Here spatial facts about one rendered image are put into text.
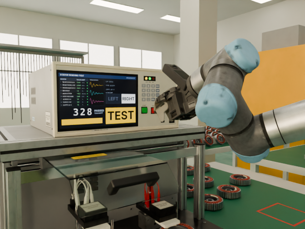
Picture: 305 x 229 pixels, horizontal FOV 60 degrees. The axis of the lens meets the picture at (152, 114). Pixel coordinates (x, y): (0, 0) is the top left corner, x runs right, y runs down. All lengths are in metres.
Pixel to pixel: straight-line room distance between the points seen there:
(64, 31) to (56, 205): 6.73
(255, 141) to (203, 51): 4.27
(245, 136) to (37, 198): 0.65
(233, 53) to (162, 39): 8.35
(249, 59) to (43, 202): 0.72
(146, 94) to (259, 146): 0.43
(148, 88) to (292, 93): 3.48
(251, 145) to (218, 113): 0.13
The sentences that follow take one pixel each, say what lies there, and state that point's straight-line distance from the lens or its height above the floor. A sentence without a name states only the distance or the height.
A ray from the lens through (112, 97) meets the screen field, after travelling 0.82.
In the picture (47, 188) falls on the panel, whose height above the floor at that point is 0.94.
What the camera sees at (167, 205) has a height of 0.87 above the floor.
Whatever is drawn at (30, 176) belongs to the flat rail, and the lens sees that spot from 0.74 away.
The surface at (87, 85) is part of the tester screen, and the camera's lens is 0.79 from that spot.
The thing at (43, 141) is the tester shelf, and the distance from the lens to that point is 0.73.
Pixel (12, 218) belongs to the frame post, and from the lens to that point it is 0.75.
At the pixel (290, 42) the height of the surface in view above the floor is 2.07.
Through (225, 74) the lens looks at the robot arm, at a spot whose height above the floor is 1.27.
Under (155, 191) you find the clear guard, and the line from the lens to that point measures 0.60.
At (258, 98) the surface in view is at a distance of 4.51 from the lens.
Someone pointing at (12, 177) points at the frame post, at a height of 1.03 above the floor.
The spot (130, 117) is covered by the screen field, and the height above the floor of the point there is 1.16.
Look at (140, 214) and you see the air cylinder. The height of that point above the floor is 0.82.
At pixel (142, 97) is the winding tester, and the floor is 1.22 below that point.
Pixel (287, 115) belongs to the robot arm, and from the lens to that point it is 0.57.
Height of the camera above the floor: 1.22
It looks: 4 degrees down
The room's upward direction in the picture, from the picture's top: straight up
